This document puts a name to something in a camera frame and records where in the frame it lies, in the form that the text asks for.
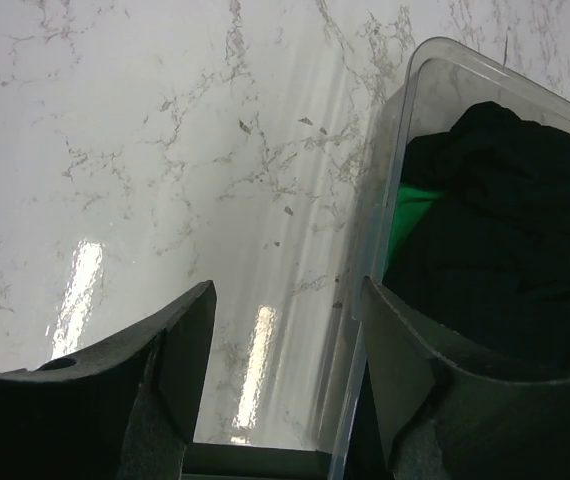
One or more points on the black t shirt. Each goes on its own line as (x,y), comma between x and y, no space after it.
(491,259)

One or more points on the green t shirt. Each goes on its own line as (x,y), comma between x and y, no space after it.
(411,205)

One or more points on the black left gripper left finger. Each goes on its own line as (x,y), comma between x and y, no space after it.
(123,408)

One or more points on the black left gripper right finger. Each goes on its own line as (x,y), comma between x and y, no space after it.
(448,408)

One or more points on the clear plastic bin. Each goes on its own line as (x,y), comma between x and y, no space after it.
(443,80)

